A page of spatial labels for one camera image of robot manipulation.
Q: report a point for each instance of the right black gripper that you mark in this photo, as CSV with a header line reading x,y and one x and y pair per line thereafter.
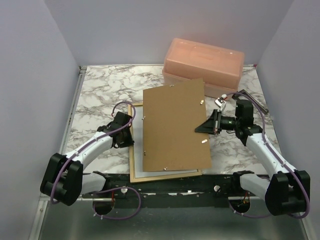
x,y
213,125

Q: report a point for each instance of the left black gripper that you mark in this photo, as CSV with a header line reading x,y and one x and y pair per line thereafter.
x,y
129,142

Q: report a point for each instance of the glossy photo print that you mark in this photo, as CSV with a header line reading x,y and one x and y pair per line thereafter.
x,y
140,160

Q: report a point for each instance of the green and wood picture frame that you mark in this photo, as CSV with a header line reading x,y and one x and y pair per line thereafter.
x,y
132,160

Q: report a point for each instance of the brown frame backing board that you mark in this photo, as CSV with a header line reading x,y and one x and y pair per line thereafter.
x,y
171,113

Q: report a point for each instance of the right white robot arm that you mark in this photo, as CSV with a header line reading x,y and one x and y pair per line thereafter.
x,y
287,190

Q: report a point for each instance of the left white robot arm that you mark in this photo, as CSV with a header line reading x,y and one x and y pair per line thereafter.
x,y
64,179

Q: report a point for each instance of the black metal clamp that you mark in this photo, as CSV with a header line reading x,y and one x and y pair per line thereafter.
x,y
244,93

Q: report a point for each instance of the orange translucent plastic box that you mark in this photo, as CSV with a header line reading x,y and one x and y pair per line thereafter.
x,y
221,69

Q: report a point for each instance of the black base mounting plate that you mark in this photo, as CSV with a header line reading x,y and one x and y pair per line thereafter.
x,y
207,190

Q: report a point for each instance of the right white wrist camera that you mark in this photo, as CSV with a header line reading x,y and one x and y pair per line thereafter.
x,y
221,102

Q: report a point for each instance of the aluminium rail frame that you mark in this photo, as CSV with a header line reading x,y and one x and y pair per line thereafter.
x,y
103,86

